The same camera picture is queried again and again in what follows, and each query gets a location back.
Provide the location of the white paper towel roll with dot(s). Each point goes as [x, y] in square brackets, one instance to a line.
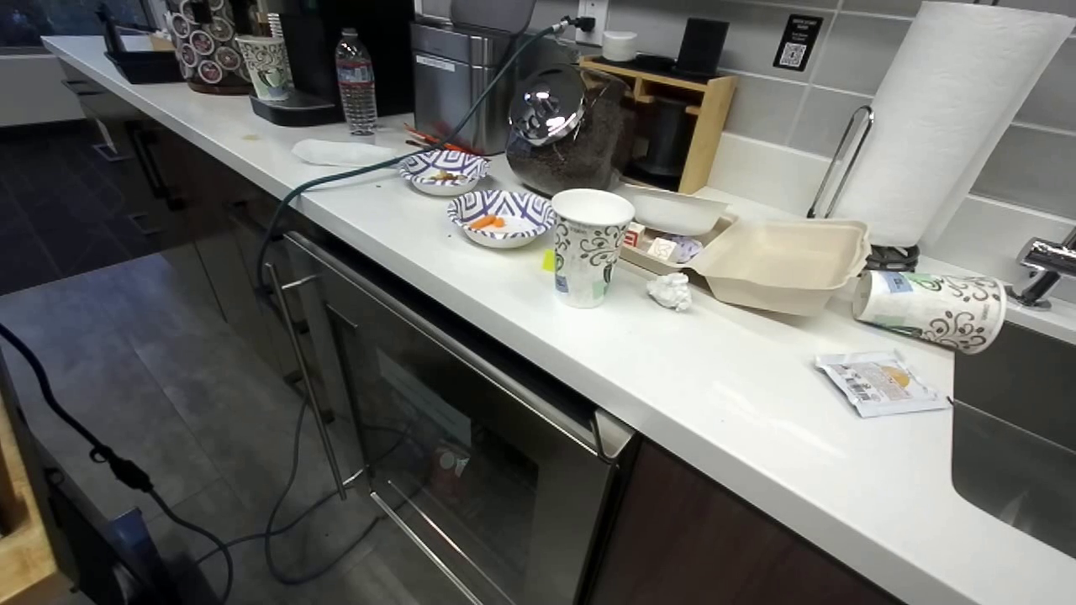
[953, 113]

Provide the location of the dark wood base cabinet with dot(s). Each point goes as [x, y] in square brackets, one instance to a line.
[716, 540]

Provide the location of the wooden rack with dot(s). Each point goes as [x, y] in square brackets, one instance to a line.
[710, 123]

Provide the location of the white wall outlet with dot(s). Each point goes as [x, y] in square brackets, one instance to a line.
[590, 20]

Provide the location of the patterned paper cup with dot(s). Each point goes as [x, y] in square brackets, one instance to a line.
[590, 252]
[267, 70]
[942, 311]

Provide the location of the brown tray with packets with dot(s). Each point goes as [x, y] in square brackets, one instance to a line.
[661, 251]

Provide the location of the red orange sticks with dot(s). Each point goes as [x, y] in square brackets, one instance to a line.
[450, 144]

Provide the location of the silver black Keurig coffee maker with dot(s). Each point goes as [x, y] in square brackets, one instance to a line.
[337, 51]

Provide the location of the clear plastic water bottle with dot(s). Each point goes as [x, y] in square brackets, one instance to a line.
[357, 89]

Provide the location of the steel sink basin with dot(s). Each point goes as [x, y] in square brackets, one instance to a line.
[1013, 447]

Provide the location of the printed sachet packet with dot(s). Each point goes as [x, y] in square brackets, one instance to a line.
[879, 385]

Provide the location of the silver box with green top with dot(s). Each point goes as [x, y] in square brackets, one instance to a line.
[450, 80]

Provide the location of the blue patterned ceramic bowl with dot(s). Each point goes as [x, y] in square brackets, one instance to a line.
[502, 215]
[441, 174]

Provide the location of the stainless undercounter appliance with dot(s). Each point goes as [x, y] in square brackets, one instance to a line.
[493, 472]

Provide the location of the small crumpled white paper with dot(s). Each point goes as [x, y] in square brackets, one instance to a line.
[669, 289]

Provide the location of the black box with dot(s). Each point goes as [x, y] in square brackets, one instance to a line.
[703, 50]

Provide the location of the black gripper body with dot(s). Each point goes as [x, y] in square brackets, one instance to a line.
[586, 154]

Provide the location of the black wall sign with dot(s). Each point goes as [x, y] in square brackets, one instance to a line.
[797, 41]

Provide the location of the chrome paper towel holder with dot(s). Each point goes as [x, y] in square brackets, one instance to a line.
[837, 156]

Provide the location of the black equipment stand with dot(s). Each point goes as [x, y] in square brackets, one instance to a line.
[70, 525]

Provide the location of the small white cup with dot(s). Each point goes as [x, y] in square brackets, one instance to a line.
[619, 46]

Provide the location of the chrome faucet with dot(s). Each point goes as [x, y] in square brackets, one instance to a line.
[1047, 257]

